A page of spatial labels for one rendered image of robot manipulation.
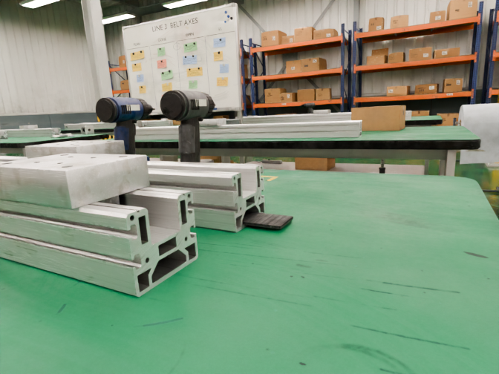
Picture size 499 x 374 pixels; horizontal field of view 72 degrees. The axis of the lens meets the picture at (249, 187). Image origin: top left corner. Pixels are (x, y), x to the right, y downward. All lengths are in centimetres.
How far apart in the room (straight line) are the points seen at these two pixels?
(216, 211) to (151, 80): 378
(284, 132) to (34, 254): 170
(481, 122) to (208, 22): 277
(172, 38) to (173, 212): 372
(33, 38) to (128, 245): 1422
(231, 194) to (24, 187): 25
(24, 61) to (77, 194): 1378
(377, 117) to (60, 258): 212
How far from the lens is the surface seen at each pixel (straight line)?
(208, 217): 52
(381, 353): 29
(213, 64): 374
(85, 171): 39
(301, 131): 200
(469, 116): 387
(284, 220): 52
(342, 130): 194
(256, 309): 33
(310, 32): 1045
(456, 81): 987
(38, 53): 1446
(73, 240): 41
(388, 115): 234
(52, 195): 41
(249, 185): 55
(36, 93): 1416
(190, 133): 73
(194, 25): 392
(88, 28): 949
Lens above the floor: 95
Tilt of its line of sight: 13 degrees down
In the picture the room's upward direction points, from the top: 3 degrees counter-clockwise
